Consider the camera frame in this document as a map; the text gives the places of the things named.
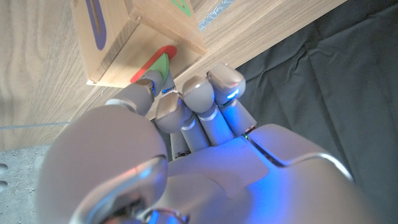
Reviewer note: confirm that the black curtain backdrop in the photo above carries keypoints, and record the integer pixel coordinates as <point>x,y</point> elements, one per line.
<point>342,77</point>

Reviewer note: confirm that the wooden slotted coin box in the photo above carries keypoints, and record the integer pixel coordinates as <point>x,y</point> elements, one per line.
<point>124,46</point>

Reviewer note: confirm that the green round coin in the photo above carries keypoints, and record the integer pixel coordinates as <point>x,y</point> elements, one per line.
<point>160,65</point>

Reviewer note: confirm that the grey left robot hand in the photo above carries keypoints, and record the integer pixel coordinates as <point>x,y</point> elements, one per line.
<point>202,174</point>

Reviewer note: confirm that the grey tape outline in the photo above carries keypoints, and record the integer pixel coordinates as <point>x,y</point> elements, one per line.
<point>214,14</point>

